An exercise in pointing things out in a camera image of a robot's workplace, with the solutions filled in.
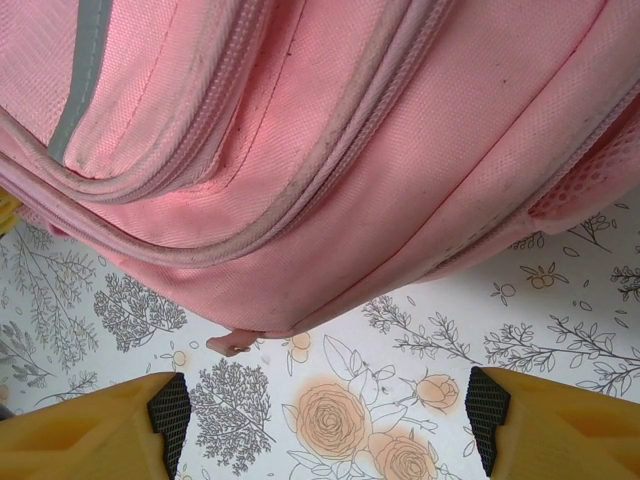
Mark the white floral line-print tablecloth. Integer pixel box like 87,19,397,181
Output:
0,199,640,480

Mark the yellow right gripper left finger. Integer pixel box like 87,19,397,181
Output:
0,371,193,480

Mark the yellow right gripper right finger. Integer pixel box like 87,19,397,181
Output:
463,366,640,480

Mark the pink student backpack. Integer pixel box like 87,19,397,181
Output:
0,0,640,357

